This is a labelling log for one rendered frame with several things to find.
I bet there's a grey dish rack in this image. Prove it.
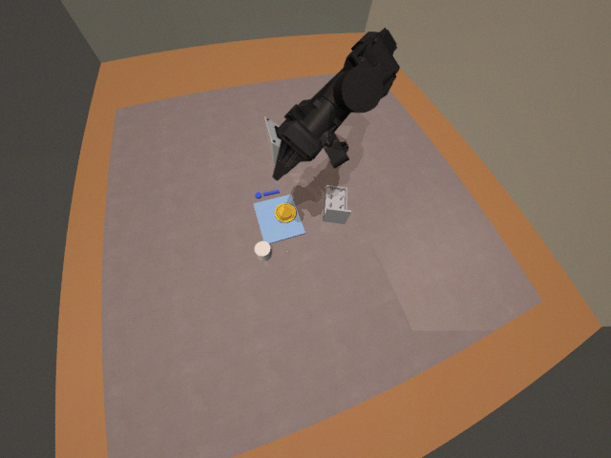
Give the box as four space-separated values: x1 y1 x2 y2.
324 185 351 224

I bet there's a beige cylinder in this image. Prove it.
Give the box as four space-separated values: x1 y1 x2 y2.
254 241 271 261

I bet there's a yellow plate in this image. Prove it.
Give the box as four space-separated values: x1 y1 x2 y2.
274 203 297 222

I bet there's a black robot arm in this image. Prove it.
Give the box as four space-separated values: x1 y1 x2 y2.
275 28 400 169

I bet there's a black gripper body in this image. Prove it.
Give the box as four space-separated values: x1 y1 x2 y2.
282 96 346 159

